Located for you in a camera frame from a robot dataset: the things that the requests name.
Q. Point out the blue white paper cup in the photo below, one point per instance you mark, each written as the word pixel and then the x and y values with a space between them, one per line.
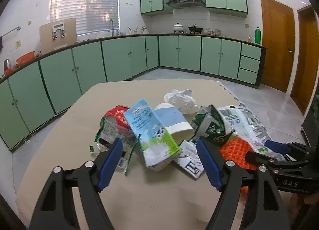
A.
pixel 174 121

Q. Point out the green white torn package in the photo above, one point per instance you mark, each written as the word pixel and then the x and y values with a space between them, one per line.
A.
pixel 211 127

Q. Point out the silver green snack wrapper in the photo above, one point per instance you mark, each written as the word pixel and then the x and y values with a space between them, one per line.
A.
pixel 108 132

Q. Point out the black wok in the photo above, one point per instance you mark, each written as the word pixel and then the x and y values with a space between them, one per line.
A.
pixel 195 29

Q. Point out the orange foam net piece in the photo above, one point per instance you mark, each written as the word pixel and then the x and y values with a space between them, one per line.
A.
pixel 235 149

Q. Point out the blue green milk carton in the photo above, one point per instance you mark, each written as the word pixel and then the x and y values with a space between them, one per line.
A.
pixel 155 142

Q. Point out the brown wooden door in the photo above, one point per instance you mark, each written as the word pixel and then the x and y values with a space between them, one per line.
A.
pixel 307 66
pixel 278 36

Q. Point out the black glass cabinet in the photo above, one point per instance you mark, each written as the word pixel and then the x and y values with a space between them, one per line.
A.
pixel 310 124

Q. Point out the orange plastic basket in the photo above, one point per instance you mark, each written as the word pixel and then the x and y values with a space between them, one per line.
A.
pixel 25 58

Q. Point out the white cooking pot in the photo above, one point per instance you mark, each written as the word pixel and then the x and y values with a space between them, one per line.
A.
pixel 178 28

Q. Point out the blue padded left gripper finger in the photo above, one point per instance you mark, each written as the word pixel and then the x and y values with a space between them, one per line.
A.
pixel 278 147

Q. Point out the green lower kitchen cabinets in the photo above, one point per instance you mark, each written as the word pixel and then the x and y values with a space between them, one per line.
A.
pixel 47 86

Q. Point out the window with blinds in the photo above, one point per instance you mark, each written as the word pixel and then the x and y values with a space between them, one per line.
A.
pixel 91 15

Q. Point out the white printed plastic wrapper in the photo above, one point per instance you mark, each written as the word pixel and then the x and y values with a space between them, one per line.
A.
pixel 247 126

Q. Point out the sink faucet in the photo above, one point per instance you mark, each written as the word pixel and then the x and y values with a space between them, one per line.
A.
pixel 111 27

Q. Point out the crumpled white tissue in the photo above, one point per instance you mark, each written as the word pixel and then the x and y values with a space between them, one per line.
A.
pixel 183 101

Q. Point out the wooden cutting board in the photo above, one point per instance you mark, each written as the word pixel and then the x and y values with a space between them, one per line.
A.
pixel 57 35

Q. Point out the green thermos bottle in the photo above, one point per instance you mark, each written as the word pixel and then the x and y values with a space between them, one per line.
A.
pixel 257 36

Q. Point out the white striped wrapper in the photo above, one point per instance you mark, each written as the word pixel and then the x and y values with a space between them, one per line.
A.
pixel 189 160

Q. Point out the red paper cup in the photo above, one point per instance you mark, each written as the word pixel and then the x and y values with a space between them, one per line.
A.
pixel 115 117

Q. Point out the steel kettle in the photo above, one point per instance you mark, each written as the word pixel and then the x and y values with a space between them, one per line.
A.
pixel 7 64

